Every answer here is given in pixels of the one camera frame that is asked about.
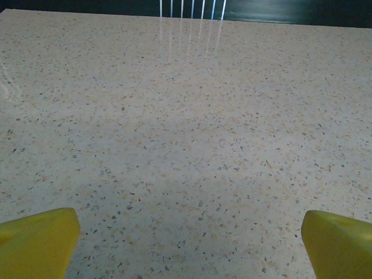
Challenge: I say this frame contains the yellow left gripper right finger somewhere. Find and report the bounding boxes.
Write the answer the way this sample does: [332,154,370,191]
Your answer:
[301,209,372,279]

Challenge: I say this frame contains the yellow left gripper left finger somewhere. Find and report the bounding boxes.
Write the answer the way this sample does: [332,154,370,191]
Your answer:
[0,207,80,279]

